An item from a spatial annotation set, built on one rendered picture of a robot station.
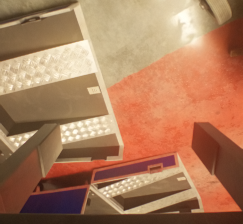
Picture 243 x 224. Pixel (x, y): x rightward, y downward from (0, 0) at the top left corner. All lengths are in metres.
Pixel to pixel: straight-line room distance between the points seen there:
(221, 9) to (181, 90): 0.51
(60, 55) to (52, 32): 0.12
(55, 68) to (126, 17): 0.46
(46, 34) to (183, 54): 0.70
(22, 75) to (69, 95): 0.29
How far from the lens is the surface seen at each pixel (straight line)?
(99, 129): 1.28
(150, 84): 1.04
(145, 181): 1.72
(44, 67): 1.05
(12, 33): 1.11
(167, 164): 1.46
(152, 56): 0.96
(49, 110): 1.32
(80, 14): 0.93
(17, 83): 1.15
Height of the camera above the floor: 0.87
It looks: 50 degrees down
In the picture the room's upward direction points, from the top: 170 degrees counter-clockwise
